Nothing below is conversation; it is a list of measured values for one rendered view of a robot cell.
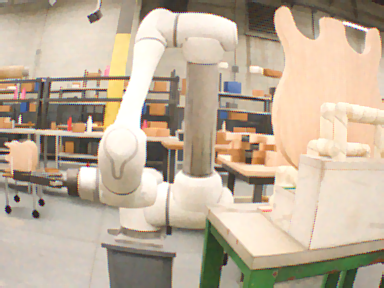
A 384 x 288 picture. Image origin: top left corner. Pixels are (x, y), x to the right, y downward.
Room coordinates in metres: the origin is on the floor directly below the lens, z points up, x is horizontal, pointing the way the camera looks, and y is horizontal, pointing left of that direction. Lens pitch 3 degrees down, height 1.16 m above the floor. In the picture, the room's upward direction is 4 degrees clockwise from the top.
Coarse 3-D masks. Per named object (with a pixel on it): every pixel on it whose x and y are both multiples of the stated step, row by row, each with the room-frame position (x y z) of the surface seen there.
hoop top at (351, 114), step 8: (336, 104) 0.79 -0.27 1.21; (344, 104) 0.78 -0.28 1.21; (352, 104) 0.79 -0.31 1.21; (352, 112) 0.78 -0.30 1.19; (360, 112) 0.78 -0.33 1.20; (368, 112) 0.79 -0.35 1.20; (376, 112) 0.79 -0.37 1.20; (360, 120) 0.79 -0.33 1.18; (368, 120) 0.79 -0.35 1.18; (376, 120) 0.79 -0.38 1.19
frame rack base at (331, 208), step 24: (312, 168) 0.82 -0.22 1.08; (336, 168) 0.77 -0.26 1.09; (360, 168) 0.77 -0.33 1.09; (312, 192) 0.80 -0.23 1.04; (336, 192) 0.77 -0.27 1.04; (360, 192) 0.77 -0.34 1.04; (312, 216) 0.78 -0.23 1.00; (336, 216) 0.77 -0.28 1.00; (360, 216) 0.78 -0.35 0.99; (312, 240) 0.76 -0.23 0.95; (336, 240) 0.77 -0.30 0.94; (360, 240) 0.78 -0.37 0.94
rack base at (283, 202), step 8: (280, 184) 1.05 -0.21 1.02; (288, 184) 1.05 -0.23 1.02; (280, 192) 1.02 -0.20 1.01; (288, 192) 0.95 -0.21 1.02; (280, 200) 1.01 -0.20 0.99; (288, 200) 0.95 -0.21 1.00; (280, 208) 1.00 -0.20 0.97; (288, 208) 0.94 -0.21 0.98; (272, 216) 1.05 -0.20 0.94; (280, 216) 0.99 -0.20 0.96; (288, 216) 0.93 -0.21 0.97; (280, 224) 0.98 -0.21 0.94; (288, 224) 0.92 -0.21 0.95; (288, 232) 0.91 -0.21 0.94
